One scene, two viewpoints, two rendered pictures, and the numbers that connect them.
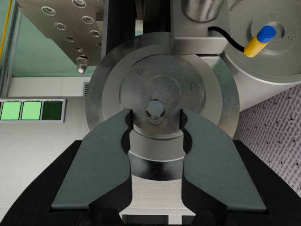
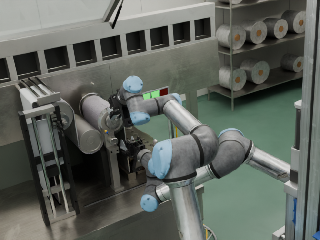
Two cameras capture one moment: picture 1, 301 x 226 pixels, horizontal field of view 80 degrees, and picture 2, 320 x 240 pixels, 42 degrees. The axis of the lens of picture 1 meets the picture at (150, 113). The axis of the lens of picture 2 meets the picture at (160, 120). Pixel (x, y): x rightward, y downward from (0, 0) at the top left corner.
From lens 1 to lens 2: 1.87 m
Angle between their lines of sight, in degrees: 27
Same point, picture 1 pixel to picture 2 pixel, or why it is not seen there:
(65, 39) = (137, 133)
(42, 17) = (145, 137)
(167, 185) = (79, 79)
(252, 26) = (95, 141)
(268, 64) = (91, 133)
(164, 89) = (113, 122)
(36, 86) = not seen: hidden behind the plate
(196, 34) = (110, 133)
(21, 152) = (146, 78)
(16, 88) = not seen: hidden behind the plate
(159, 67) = (115, 125)
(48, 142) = not seen: hidden behind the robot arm
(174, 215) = (73, 67)
